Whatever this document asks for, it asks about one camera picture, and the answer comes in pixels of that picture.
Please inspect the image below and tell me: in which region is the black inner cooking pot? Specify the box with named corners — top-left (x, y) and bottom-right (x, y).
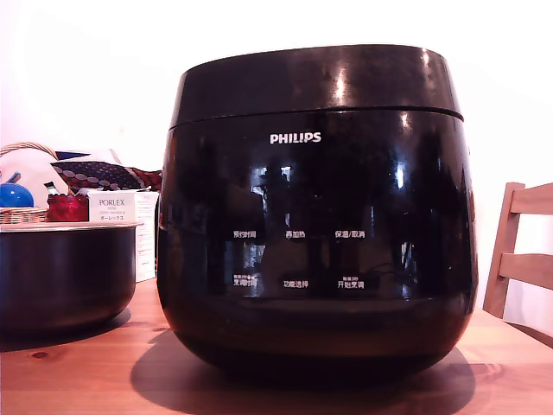
top-left (0, 220), bottom-right (145, 337)

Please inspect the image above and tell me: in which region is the white and blue cushion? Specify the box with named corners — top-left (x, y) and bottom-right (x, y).
top-left (54, 148), bottom-right (124, 166)

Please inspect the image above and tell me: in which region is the white Porlex box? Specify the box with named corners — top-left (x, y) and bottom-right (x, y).
top-left (87, 190), bottom-right (161, 284)

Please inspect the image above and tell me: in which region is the black rice cooker lid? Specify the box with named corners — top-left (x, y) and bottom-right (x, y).
top-left (168, 44), bottom-right (466, 131)

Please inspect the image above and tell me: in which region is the black Philips rice cooker body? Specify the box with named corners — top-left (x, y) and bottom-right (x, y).
top-left (155, 106), bottom-right (480, 384)

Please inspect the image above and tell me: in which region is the blue ball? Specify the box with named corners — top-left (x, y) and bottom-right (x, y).
top-left (0, 182), bottom-right (35, 209)

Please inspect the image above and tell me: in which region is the light wooden chair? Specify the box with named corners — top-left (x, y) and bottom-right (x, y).
top-left (481, 182), bottom-right (553, 339)

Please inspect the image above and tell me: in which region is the red patterned cloth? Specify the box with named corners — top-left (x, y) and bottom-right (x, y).
top-left (129, 166), bottom-right (163, 192)

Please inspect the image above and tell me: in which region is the woven wicker basket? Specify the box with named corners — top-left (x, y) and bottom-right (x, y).
top-left (0, 142), bottom-right (60, 226)

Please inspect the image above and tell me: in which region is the red glass jar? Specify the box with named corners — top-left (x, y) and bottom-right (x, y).
top-left (46, 193), bottom-right (90, 223)

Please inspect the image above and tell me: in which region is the white cloth bag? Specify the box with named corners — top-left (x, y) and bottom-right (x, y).
top-left (0, 150), bottom-right (71, 196)

